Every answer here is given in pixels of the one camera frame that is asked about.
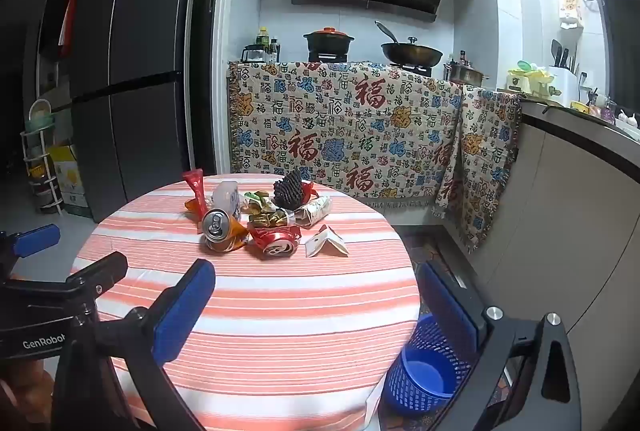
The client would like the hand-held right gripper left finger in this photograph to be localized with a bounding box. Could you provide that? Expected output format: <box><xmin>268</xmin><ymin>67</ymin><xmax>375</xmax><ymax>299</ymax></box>
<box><xmin>52</xmin><ymin>258</ymin><xmax>217</xmax><ymax>431</ymax></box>

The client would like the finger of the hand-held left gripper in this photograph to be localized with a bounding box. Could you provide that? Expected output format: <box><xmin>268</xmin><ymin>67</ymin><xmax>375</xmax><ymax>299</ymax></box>
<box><xmin>65</xmin><ymin>252</ymin><xmax>129</xmax><ymax>298</ymax></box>
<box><xmin>0</xmin><ymin>225</ymin><xmax>61</xmax><ymax>259</ymax></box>

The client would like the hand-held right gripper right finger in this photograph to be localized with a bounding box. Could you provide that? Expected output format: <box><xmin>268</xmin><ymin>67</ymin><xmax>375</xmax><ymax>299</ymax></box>
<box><xmin>417</xmin><ymin>262</ymin><xmax>584</xmax><ymax>431</ymax></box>

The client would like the blue plastic mesh basket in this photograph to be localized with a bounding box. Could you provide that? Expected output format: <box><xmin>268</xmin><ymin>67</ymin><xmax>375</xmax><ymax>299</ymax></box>
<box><xmin>382</xmin><ymin>313</ymin><xmax>474</xmax><ymax>414</ymax></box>

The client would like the crushed orange can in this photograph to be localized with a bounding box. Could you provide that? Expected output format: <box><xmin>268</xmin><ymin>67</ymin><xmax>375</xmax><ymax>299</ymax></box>
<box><xmin>200</xmin><ymin>207</ymin><xmax>250</xmax><ymax>255</ymax></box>

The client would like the crushed red can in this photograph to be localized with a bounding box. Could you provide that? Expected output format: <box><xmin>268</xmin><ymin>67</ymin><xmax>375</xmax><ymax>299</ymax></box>
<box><xmin>248</xmin><ymin>223</ymin><xmax>303</xmax><ymax>260</ymax></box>

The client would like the clear cream snack wrapper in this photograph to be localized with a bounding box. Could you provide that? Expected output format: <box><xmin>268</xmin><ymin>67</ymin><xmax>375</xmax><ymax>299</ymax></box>
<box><xmin>212</xmin><ymin>181</ymin><xmax>242</xmax><ymax>214</ymax></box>

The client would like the red snack wrapper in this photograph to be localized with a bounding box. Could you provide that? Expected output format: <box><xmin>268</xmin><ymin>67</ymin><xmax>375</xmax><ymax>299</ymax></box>
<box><xmin>182</xmin><ymin>168</ymin><xmax>209</xmax><ymax>218</ymax></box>

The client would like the gold foil wrapper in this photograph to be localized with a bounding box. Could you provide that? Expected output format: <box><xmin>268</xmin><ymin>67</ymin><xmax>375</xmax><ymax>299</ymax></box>
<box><xmin>248</xmin><ymin>209</ymin><xmax>301</xmax><ymax>230</ymax></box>

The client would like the green gold snack wrapper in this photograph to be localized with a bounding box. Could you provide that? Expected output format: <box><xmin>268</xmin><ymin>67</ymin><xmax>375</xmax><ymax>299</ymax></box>
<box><xmin>242</xmin><ymin>191</ymin><xmax>281</xmax><ymax>216</ymax></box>

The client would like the white paper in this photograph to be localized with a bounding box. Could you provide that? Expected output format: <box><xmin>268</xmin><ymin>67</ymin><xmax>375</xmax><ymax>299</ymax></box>
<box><xmin>304</xmin><ymin>225</ymin><xmax>350</xmax><ymax>259</ymax></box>

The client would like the black foam net sleeve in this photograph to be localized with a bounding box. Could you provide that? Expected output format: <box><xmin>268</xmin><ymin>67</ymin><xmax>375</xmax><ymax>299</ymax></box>
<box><xmin>273</xmin><ymin>168</ymin><xmax>305</xmax><ymax>210</ymax></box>

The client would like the white patterned wrapper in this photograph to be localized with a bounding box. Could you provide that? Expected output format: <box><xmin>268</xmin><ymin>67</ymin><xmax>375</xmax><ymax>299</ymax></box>
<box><xmin>292</xmin><ymin>196</ymin><xmax>333</xmax><ymax>228</ymax></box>

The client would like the yellow cardboard box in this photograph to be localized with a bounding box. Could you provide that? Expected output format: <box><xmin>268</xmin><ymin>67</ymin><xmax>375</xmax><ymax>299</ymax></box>
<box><xmin>47</xmin><ymin>142</ymin><xmax>94</xmax><ymax>218</ymax></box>

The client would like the orange white striped tablecloth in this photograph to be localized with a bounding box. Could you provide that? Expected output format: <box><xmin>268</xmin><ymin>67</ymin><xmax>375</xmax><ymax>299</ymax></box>
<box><xmin>70</xmin><ymin>174</ymin><xmax>420</xmax><ymax>431</ymax></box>

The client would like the small printed blanket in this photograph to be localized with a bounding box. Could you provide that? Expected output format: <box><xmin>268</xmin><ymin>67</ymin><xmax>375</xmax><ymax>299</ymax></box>
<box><xmin>432</xmin><ymin>83</ymin><xmax>523</xmax><ymax>256</ymax></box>

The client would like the grey kitchen counter cabinet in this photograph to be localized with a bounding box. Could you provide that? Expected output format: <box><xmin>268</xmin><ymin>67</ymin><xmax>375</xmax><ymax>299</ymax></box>
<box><xmin>470</xmin><ymin>100</ymin><xmax>640</xmax><ymax>431</ymax></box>

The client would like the dark grey refrigerator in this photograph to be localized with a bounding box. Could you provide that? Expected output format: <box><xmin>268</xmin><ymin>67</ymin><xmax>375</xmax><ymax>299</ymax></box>
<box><xmin>67</xmin><ymin>0</ymin><xmax>222</xmax><ymax>223</ymax></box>

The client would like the large printed blanket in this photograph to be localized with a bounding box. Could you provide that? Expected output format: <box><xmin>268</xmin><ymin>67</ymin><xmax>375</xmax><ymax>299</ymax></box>
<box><xmin>227</xmin><ymin>61</ymin><xmax>463</xmax><ymax>212</ymax></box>

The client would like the steel cooking pot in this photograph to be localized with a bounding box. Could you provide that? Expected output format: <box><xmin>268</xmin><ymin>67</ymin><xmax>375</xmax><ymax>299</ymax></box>
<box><xmin>443</xmin><ymin>61</ymin><xmax>490</xmax><ymax>86</ymax></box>

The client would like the yellow green kitchen appliance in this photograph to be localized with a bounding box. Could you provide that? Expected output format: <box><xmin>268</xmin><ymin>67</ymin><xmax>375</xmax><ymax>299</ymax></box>
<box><xmin>505</xmin><ymin>60</ymin><xmax>556</xmax><ymax>98</ymax></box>

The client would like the white knife block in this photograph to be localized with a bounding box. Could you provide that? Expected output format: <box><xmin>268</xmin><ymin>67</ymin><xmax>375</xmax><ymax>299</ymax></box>
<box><xmin>547</xmin><ymin>38</ymin><xmax>582</xmax><ymax>108</ymax></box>

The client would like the black wok with lid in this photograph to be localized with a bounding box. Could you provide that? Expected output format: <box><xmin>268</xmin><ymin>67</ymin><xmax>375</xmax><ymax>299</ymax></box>
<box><xmin>375</xmin><ymin>21</ymin><xmax>444</xmax><ymax>66</ymax></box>

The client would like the glass teapot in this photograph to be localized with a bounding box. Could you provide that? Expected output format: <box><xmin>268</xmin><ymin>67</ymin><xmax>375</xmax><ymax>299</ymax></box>
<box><xmin>241</xmin><ymin>43</ymin><xmax>271</xmax><ymax>63</ymax></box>

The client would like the black gas stove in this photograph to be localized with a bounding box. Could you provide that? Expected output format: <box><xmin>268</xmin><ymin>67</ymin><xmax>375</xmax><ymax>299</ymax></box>
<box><xmin>306</xmin><ymin>52</ymin><xmax>434</xmax><ymax>78</ymax></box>

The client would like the black clay pot orange lid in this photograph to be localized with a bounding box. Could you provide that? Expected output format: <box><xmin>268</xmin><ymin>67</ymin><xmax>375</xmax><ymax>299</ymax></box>
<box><xmin>302</xmin><ymin>27</ymin><xmax>355</xmax><ymax>62</ymax></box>

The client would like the hanging yellow white packet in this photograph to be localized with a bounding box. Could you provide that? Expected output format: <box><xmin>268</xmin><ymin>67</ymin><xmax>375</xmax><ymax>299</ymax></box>
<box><xmin>559</xmin><ymin>0</ymin><xmax>585</xmax><ymax>30</ymax></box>

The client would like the white wire rack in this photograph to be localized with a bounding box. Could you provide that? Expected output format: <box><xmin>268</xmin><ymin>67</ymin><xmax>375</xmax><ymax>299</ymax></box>
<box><xmin>20</xmin><ymin>98</ymin><xmax>67</xmax><ymax>217</ymax></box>

